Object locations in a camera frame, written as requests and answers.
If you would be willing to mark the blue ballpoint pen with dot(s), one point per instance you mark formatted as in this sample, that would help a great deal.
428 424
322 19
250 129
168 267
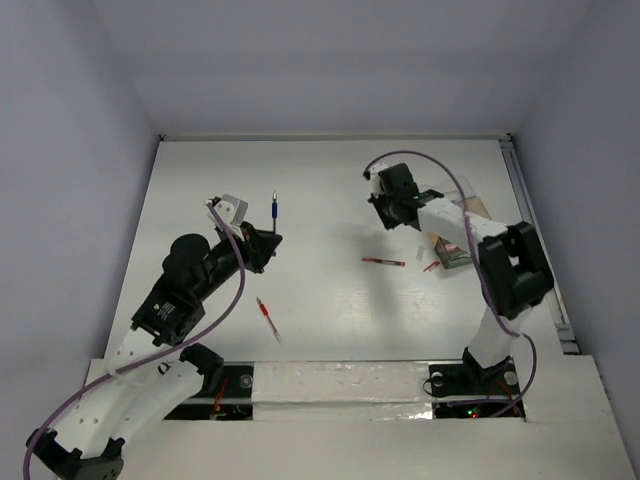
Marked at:
274 211

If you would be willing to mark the red pen cap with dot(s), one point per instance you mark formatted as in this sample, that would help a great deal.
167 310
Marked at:
432 266

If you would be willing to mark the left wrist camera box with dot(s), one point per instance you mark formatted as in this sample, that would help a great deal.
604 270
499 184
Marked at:
227 209

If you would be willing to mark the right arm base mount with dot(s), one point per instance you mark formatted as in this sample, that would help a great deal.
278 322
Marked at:
463 390

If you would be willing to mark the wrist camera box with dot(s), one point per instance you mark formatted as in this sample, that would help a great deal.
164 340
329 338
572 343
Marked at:
372 176
227 209

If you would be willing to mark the red ballpoint pen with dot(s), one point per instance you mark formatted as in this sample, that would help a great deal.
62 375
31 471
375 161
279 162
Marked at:
266 315

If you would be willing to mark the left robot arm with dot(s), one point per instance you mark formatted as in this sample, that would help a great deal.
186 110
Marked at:
160 361

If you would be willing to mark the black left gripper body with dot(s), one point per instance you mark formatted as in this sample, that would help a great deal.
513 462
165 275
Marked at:
231 252

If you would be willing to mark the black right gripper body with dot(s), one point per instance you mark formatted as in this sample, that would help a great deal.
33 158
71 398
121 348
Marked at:
393 200

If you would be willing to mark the red gel pen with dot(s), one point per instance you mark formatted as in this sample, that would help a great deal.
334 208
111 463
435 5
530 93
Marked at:
386 262

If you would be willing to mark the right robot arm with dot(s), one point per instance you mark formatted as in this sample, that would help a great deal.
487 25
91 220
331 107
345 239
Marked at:
512 268

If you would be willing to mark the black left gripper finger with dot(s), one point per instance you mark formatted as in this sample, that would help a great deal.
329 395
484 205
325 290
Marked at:
256 265
268 243

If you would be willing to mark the clear compartment organizer box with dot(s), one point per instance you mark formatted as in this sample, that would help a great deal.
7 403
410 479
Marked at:
443 221

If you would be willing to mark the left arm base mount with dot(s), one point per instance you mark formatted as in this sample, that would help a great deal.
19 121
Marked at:
229 400

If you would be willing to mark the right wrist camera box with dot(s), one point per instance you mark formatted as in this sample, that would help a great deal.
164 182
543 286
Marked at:
372 176

